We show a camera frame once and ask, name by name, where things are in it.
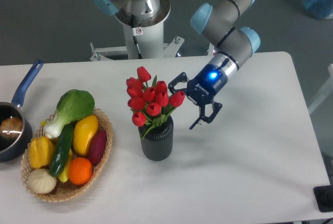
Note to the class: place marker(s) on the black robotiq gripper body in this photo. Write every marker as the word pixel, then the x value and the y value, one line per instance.
pixel 202 89

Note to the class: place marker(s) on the red tulip bouquet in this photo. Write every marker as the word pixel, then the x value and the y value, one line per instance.
pixel 150 102

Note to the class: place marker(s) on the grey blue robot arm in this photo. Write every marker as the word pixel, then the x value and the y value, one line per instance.
pixel 233 46

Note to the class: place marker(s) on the dark grey ribbed vase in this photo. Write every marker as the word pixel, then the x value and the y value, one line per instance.
pixel 157 144

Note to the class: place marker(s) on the yellow mango toy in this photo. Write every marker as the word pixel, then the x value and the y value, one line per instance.
pixel 84 132

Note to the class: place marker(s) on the purple sweet potato toy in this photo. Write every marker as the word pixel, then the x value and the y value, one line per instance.
pixel 97 147

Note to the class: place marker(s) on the green bok choy toy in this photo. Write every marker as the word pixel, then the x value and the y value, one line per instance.
pixel 74 105

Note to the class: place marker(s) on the black device at edge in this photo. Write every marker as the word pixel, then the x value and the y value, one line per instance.
pixel 323 196

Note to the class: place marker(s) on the orange fruit toy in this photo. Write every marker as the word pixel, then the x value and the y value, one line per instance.
pixel 80 171

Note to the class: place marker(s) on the green cucumber toy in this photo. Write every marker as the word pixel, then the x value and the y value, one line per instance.
pixel 61 151

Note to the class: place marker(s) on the yellow banana toy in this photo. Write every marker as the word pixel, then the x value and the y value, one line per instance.
pixel 64 175

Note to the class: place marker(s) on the yellow bell pepper toy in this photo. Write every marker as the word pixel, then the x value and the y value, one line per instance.
pixel 40 152

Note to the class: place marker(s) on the woven wicker basket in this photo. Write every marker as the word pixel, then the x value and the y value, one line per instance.
pixel 68 190

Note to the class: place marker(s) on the white steamed bun toy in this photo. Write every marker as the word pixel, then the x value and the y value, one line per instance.
pixel 40 181

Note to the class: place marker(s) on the brown bread in pan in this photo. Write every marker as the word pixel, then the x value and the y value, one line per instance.
pixel 11 128

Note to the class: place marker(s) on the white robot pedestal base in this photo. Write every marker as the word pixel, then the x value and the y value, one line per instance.
pixel 143 27

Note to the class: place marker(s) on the white furniture frame right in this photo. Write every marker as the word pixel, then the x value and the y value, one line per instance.
pixel 322 93

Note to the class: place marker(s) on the blue handled saucepan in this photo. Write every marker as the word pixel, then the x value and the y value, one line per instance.
pixel 12 148

